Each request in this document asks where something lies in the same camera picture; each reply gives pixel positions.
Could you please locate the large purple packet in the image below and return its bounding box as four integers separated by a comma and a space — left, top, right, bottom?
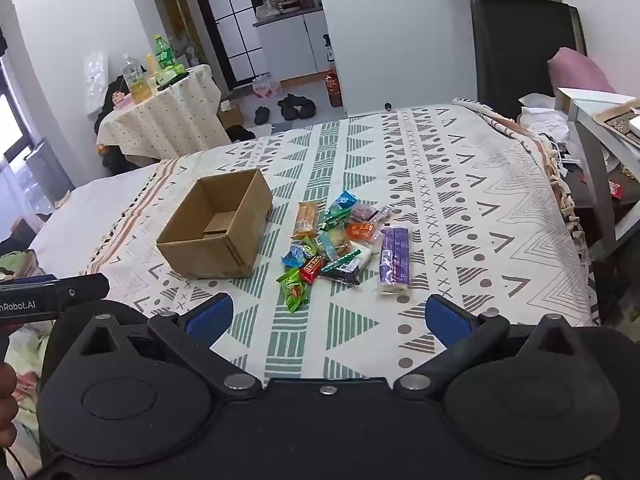
376, 226, 412, 295

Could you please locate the black grid sliding door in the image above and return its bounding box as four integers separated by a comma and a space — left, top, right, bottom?
185, 0, 266, 89

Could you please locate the patterned blanket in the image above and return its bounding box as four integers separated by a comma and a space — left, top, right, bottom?
87, 102, 601, 378

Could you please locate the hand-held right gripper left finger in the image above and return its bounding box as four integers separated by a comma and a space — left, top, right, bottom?
75, 292, 263, 396

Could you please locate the green plastic bottle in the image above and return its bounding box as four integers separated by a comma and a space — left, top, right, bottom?
153, 34, 174, 70

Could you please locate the white bed sheet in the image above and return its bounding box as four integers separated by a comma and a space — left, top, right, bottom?
29, 162, 167, 282

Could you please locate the pink pillow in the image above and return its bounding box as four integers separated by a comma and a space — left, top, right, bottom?
547, 47, 617, 96

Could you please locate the brown patterned tray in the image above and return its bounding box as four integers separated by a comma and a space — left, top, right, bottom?
592, 100, 640, 149

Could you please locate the small cardboard box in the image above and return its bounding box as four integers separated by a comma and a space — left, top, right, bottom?
217, 97, 246, 131

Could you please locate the black chair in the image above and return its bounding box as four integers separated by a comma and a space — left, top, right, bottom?
471, 0, 587, 121

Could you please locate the grey appliance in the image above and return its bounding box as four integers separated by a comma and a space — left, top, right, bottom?
24, 139, 77, 202

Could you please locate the black clothing pile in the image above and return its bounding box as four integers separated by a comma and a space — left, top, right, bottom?
92, 75, 127, 136

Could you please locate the person's left hand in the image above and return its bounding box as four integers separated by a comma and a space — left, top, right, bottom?
0, 361, 19, 448

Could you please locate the pink bottle pack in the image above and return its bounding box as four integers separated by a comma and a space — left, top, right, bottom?
252, 73, 281, 99

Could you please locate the red bottle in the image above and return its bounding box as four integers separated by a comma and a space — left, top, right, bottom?
325, 68, 345, 109

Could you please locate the white clothes pile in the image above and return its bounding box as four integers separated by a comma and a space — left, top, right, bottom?
517, 92, 572, 142

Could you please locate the clear bottle with yellow liquid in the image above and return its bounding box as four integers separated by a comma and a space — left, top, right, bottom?
122, 53, 151, 104

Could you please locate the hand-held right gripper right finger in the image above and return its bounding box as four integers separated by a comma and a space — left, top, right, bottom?
394, 294, 585, 396

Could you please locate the dark green snack packet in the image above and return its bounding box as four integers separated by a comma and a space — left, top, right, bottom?
322, 208, 354, 231

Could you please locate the teal cracker packet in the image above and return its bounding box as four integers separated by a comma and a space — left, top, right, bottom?
317, 230, 354, 261

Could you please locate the white green black packet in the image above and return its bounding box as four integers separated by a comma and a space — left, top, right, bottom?
320, 246, 374, 286

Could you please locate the round table with dotted cloth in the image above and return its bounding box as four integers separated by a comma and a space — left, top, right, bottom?
96, 64, 221, 167

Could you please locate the blue green candy packet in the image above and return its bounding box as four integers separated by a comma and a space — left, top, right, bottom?
281, 241, 312, 267

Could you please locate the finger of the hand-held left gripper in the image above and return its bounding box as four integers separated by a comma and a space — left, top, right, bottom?
55, 273, 110, 312

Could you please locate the white kitchen cabinet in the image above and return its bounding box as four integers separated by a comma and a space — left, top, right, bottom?
252, 7, 334, 84

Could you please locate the white side table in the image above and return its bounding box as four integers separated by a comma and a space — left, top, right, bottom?
555, 87, 640, 257

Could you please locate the bright green snack packet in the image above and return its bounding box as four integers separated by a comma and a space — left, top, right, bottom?
276, 267, 309, 314

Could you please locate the white bubble wrap sheet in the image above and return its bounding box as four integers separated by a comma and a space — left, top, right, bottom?
82, 51, 110, 116

